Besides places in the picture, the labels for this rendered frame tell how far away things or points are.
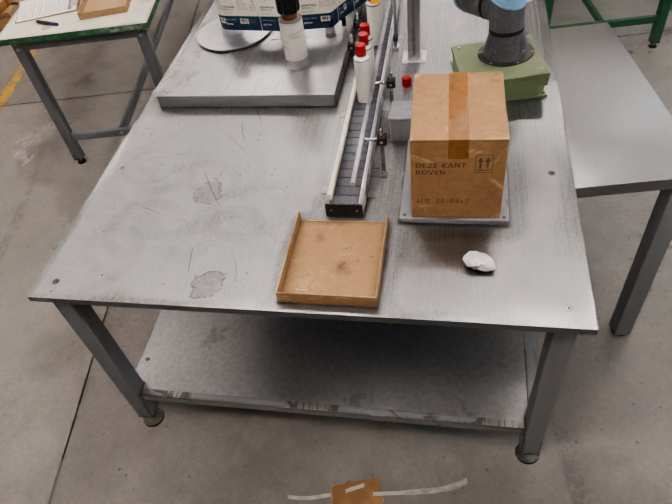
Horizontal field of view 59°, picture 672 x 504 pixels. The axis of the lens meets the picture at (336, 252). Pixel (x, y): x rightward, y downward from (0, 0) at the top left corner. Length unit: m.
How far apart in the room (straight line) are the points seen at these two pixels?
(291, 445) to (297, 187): 0.96
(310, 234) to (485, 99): 0.60
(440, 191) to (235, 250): 0.59
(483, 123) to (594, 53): 0.96
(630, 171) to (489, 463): 1.06
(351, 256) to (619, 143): 0.91
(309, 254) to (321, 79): 0.81
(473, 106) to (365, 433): 1.23
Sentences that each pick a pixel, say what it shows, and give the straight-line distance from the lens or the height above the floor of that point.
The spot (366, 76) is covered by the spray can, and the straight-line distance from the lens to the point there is 2.03.
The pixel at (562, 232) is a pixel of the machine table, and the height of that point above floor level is 0.83.
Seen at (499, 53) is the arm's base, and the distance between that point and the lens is 2.20.
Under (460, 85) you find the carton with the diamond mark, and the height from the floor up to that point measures 1.12.
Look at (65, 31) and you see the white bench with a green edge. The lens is 3.29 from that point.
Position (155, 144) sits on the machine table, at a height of 0.83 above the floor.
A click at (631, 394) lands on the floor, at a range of 2.45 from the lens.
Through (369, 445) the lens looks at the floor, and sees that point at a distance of 2.24.
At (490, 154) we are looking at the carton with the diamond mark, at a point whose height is 1.07.
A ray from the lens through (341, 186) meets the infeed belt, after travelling 1.76.
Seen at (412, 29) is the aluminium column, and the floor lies 0.95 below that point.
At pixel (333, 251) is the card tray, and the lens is 1.65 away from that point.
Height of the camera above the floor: 2.04
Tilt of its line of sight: 47 degrees down
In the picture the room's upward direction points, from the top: 10 degrees counter-clockwise
